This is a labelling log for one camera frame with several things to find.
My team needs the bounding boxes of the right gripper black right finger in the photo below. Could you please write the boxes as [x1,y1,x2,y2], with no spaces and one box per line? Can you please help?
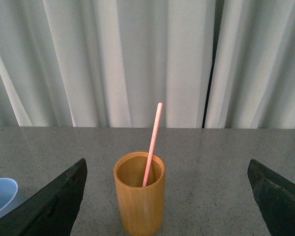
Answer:
[247,159,295,236]

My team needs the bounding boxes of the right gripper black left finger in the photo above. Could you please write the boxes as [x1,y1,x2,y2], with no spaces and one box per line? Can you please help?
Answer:
[0,158,88,236]

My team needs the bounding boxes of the blue cup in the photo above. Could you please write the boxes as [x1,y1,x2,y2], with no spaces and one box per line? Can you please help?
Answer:
[0,178,25,218]

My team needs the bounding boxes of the pink chopstick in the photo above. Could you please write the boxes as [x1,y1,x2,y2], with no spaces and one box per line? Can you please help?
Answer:
[142,102,163,187]

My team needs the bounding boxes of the bamboo chopstick holder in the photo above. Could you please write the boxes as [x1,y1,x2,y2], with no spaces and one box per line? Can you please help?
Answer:
[114,151,166,236]

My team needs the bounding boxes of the white curtain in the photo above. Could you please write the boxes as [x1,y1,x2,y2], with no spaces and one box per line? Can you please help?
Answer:
[0,0,295,129]

